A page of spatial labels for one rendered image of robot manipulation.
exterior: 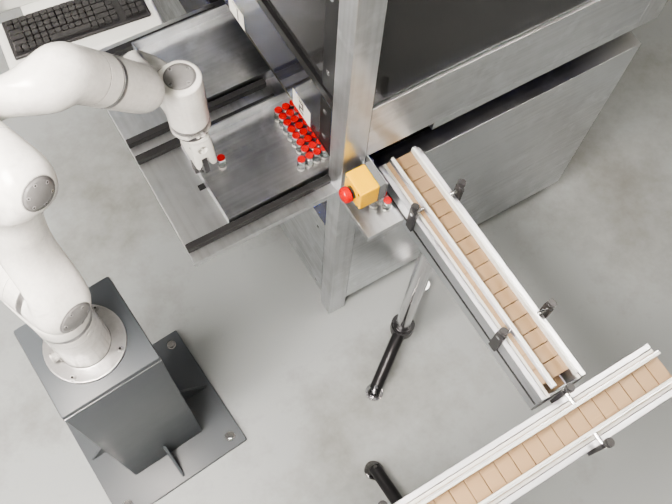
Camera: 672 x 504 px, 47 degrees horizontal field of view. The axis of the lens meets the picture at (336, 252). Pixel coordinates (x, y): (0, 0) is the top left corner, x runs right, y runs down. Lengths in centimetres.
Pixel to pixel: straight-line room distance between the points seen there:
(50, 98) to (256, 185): 86
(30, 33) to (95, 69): 119
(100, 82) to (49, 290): 40
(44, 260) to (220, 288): 146
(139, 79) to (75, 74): 16
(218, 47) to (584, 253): 158
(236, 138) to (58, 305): 78
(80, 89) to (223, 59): 101
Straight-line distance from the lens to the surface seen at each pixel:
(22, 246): 136
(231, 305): 278
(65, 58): 121
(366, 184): 181
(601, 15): 209
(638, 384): 188
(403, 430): 267
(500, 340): 177
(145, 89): 136
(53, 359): 186
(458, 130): 210
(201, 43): 224
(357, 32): 145
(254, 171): 199
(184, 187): 199
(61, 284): 146
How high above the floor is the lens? 260
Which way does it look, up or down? 66 degrees down
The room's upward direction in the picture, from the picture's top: 6 degrees clockwise
